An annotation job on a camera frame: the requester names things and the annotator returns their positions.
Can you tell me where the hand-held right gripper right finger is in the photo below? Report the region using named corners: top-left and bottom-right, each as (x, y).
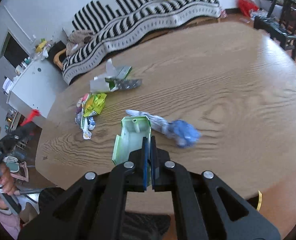
top-left (150, 135), bottom-right (281, 240)

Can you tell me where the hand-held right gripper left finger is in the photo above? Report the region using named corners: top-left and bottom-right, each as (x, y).
top-left (17, 137), bottom-right (149, 240)

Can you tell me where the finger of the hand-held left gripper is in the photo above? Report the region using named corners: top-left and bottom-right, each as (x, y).
top-left (15, 121), bottom-right (36, 143)

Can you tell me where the green white drink carton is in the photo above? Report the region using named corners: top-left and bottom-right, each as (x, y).
top-left (112, 116), bottom-right (153, 188)

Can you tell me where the person's left forearm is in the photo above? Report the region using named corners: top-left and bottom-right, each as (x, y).
top-left (0, 195), bottom-right (21, 239)

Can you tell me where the person's left hand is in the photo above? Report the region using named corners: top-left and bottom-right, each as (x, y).
top-left (0, 164), bottom-right (16, 196)

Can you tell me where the red plastic object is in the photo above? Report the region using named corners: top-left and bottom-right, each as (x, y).
top-left (22, 109), bottom-right (42, 126)

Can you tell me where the pink small chair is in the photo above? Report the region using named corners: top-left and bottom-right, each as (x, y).
top-left (3, 155), bottom-right (30, 181)

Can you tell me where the blue white crumpled wrapper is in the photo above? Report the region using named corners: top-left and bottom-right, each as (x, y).
top-left (125, 109), bottom-right (202, 148)

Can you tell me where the white cabinet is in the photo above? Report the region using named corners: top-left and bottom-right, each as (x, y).
top-left (7, 59), bottom-right (68, 118)

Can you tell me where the white green sachet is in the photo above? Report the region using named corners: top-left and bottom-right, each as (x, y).
top-left (75, 113), bottom-right (96, 140)

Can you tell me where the pink crumpled wrapper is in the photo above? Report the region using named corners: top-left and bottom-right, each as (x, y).
top-left (75, 94), bottom-right (91, 114)

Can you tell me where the yellow green snack packet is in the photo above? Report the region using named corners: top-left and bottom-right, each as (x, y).
top-left (83, 93), bottom-right (108, 117)

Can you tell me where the silver blister pack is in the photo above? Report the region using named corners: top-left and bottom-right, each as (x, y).
top-left (117, 78), bottom-right (143, 90)

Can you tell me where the dark framed panel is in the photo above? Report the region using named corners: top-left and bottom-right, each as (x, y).
top-left (0, 31), bottom-right (30, 68)

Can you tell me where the wooden sofa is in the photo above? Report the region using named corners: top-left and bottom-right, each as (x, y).
top-left (53, 0), bottom-right (222, 70)

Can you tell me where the yellow toy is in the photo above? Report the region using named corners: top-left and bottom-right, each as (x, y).
top-left (35, 39), bottom-right (48, 53)

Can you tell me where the torn green white carton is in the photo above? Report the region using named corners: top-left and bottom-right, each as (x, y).
top-left (89, 59), bottom-right (133, 93)

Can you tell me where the brown plush toy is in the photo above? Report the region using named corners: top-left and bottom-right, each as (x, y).
top-left (65, 29), bottom-right (95, 55)

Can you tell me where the striped black white sofa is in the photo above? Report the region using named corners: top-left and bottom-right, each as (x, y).
top-left (62, 0), bottom-right (221, 85)

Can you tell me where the black wooden chair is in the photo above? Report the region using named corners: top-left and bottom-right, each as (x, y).
top-left (253, 0), bottom-right (296, 58)

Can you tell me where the red plastic bag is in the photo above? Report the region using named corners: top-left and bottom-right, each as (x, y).
top-left (238, 0), bottom-right (260, 18)

